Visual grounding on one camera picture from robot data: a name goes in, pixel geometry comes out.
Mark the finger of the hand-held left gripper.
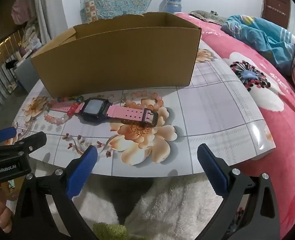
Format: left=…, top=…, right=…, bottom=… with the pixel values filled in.
left=0, top=127, right=17, bottom=145
left=0, top=131, right=48, bottom=158

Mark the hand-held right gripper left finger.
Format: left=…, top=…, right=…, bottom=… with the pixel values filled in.
left=14, top=145, right=105, bottom=240

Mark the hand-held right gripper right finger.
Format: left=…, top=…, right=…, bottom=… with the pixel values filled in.
left=196, top=143, right=280, bottom=240

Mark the multicolour bead bracelet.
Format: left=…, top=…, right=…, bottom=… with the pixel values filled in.
left=44, top=95, right=84, bottom=126

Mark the black wrist watch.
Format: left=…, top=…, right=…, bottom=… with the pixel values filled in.
left=49, top=97, right=159, bottom=128

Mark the pink bead bracelet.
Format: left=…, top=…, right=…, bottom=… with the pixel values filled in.
left=122, top=89, right=165, bottom=110

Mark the brown cardboard box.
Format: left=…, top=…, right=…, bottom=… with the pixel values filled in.
left=30, top=12, right=202, bottom=98

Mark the grey box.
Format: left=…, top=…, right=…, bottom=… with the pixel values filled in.
left=14, top=55, right=38, bottom=93

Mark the green fluffy cloth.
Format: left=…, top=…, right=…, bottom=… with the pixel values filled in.
left=92, top=222, right=138, bottom=240

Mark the metal grille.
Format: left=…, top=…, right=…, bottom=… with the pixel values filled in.
left=0, top=30, right=21, bottom=118

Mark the pink floral blanket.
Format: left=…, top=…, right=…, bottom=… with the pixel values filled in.
left=175, top=12, right=295, bottom=235

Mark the pile of light clothes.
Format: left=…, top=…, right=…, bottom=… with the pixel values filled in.
left=22, top=17, right=41, bottom=53

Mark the pink hanging garment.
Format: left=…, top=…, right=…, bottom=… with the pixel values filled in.
left=11, top=0, right=34, bottom=25

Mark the white curtain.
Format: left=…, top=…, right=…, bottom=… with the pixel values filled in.
left=34, top=0, right=55, bottom=47

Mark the blue patterned quilt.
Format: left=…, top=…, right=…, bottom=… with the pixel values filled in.
left=221, top=15, right=295, bottom=98

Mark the grey patterned pillow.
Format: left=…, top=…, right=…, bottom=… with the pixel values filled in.
left=189, top=10, right=228, bottom=24

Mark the blue water bottle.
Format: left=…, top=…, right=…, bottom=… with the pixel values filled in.
left=165, top=0, right=182, bottom=13

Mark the brown wooden door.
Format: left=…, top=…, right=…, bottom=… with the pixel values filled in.
left=261, top=0, right=292, bottom=29

